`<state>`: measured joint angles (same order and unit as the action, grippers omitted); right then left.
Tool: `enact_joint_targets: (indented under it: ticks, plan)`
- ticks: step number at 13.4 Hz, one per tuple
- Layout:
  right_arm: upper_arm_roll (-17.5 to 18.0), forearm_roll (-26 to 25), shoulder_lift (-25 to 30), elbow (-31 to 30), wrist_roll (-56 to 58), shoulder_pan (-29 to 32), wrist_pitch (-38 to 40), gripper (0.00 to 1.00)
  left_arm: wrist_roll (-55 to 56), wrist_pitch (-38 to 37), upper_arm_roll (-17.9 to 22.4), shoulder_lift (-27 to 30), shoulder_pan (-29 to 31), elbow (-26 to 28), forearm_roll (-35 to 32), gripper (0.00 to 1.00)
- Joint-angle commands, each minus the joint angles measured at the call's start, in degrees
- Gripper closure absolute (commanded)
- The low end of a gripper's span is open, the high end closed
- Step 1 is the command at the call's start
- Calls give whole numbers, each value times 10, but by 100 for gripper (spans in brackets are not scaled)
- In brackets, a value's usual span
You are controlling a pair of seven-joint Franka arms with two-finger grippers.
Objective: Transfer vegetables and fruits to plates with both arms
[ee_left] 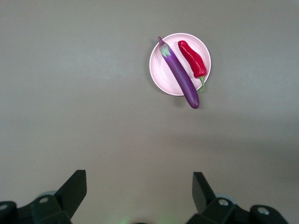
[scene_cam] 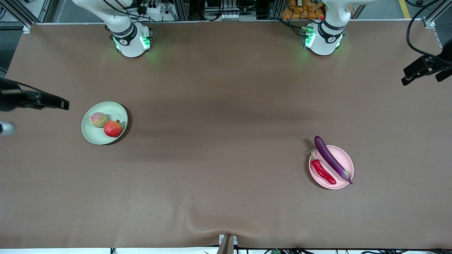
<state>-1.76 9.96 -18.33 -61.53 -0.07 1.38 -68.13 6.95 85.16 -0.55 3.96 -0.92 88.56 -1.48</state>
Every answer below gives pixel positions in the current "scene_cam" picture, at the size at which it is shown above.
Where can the light green round plate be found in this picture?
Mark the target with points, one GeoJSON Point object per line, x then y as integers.
{"type": "Point", "coordinates": [95, 135]}

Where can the white power strip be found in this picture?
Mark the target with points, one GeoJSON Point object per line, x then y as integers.
{"type": "Point", "coordinates": [152, 8]}

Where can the brown table cover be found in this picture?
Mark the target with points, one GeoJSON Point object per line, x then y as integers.
{"type": "Point", "coordinates": [226, 194]}

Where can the red apple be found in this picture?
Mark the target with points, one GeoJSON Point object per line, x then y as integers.
{"type": "Point", "coordinates": [113, 128]}

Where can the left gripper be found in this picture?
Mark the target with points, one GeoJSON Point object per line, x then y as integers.
{"type": "Point", "coordinates": [442, 62]}

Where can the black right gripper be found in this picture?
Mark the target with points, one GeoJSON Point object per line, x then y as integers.
{"type": "Point", "coordinates": [10, 99]}

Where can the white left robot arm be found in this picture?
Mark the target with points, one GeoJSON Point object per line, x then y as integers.
{"type": "Point", "coordinates": [325, 42]}

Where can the aluminium frame post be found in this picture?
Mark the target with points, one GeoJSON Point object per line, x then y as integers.
{"type": "Point", "coordinates": [182, 10]}
{"type": "Point", "coordinates": [275, 8]}

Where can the aluminium frame strut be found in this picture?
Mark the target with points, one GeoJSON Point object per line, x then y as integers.
{"type": "Point", "coordinates": [432, 19]}
{"type": "Point", "coordinates": [17, 14]}

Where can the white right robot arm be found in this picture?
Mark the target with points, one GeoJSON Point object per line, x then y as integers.
{"type": "Point", "coordinates": [130, 46]}

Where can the orange packaged goods pile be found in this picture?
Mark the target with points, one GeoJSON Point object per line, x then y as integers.
{"type": "Point", "coordinates": [296, 12]}

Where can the gray camera mount post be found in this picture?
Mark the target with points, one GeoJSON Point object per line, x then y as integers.
{"type": "Point", "coordinates": [226, 245]}

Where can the pink round plate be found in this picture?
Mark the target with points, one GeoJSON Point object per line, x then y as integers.
{"type": "Point", "coordinates": [344, 160]}

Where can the purple eggplant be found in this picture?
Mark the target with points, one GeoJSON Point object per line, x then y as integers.
{"type": "Point", "coordinates": [330, 157]}

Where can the yellow pink peach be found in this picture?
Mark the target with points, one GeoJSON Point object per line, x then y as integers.
{"type": "Point", "coordinates": [99, 120]}

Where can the red chili pepper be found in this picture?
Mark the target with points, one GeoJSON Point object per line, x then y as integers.
{"type": "Point", "coordinates": [323, 171]}

